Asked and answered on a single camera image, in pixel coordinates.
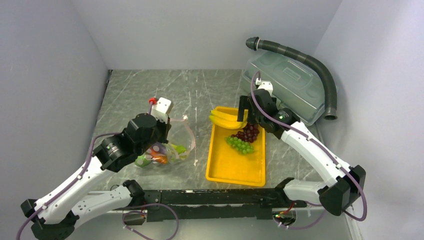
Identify grey corrugated hose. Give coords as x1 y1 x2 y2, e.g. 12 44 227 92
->
245 36 339 121

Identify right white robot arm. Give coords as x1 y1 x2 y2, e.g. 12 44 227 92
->
237 89 368 222

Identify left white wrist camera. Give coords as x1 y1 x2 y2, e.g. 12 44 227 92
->
148 97 174 123

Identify yellow banana bunch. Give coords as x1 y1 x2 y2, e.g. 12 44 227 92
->
209 110 247 130

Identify clear lidded storage box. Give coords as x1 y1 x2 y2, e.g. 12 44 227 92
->
241 51 325 126

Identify purple eggplant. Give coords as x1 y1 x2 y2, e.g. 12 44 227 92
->
150 142 168 156

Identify dark red grapes bunch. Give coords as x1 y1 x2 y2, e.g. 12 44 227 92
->
231 123 260 143

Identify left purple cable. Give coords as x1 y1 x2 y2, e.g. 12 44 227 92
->
15 99 157 240

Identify clear pink zip top bag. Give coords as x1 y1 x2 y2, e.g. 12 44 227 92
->
143 115 196 168

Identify green grapes bunch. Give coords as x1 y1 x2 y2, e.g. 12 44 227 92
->
225 136 255 155

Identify yellow plastic tray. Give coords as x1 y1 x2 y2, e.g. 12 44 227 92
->
205 106 266 187

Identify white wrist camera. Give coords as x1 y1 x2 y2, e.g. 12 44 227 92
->
255 78 274 96
148 97 174 123

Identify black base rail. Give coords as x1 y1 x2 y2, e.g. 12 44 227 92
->
142 188 307 222

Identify celery stalk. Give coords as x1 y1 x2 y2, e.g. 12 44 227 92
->
170 144 189 159

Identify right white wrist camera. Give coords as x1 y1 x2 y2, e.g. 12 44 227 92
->
255 78 274 96

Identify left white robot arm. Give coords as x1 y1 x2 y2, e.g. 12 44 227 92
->
16 110 171 240

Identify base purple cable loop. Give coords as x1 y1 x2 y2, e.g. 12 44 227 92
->
121 203 180 240

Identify green artichoke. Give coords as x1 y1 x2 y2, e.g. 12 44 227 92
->
134 155 152 168

